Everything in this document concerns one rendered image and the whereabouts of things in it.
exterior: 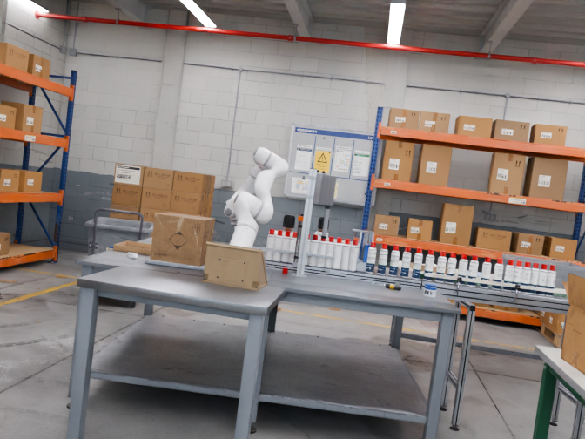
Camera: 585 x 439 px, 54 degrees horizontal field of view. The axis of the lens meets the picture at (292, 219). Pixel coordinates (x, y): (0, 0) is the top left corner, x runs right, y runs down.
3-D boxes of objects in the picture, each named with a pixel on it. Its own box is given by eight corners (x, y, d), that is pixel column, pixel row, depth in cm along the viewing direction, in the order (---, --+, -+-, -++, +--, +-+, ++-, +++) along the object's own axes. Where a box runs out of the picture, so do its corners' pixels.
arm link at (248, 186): (256, 181, 354) (230, 220, 361) (264, 180, 369) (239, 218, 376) (245, 172, 355) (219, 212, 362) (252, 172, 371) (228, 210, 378)
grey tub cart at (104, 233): (89, 289, 619) (98, 201, 614) (148, 294, 631) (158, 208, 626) (73, 308, 533) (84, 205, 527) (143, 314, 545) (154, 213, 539)
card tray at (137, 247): (170, 252, 388) (170, 246, 388) (159, 256, 362) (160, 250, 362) (125, 246, 388) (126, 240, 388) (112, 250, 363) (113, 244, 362)
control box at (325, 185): (332, 205, 365) (337, 176, 364) (318, 204, 352) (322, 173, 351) (319, 204, 371) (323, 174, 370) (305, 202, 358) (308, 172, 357)
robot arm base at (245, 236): (256, 272, 305) (265, 245, 317) (249, 249, 291) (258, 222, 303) (223, 268, 310) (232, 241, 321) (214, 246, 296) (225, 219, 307)
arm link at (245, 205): (259, 233, 309) (271, 200, 324) (230, 216, 304) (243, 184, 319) (250, 242, 318) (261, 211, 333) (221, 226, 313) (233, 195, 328)
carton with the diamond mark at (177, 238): (210, 261, 354) (215, 218, 353) (199, 266, 330) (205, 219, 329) (163, 254, 357) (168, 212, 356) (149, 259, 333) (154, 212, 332)
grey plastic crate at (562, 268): (567, 287, 506) (571, 262, 504) (587, 295, 466) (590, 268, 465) (498, 278, 510) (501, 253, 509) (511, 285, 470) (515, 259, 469)
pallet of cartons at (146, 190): (207, 278, 777) (219, 176, 769) (195, 288, 694) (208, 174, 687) (121, 266, 781) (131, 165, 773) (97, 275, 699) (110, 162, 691)
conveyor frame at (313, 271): (418, 286, 376) (419, 279, 376) (421, 288, 365) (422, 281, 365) (170, 253, 380) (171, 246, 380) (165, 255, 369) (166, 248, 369)
